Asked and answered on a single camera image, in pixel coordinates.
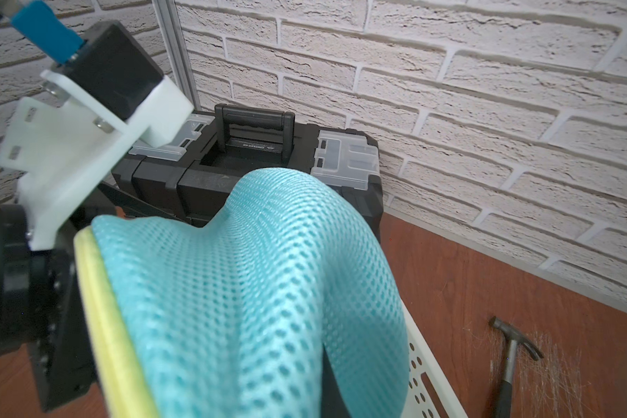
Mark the white perforated plastic basket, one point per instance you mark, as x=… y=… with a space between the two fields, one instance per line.
x=430 y=393

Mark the small steel hammer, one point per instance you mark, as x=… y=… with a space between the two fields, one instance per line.
x=514 y=340

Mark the black plastic toolbox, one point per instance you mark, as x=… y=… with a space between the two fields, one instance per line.
x=191 y=177

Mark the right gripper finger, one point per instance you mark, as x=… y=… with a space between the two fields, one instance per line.
x=332 y=402

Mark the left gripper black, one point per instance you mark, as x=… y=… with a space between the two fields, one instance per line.
x=41 y=307

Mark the left aluminium corner post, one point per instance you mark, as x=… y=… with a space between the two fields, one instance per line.
x=168 y=20

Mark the teal mesh laundry bag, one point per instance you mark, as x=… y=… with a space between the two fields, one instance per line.
x=284 y=294

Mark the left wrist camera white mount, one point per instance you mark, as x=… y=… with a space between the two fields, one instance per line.
x=111 y=93

